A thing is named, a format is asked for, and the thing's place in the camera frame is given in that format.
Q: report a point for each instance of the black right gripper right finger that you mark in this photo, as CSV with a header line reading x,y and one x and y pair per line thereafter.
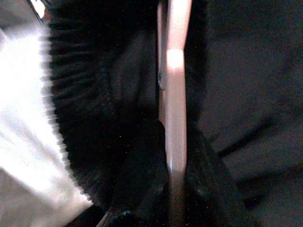
x,y
208,194

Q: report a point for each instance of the pink plastic clothes hanger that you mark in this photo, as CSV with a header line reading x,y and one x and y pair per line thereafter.
x,y
176,94

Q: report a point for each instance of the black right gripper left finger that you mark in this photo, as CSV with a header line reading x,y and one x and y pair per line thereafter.
x,y
146,189

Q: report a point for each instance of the black garment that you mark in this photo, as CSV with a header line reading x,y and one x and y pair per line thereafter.
x,y
236,94

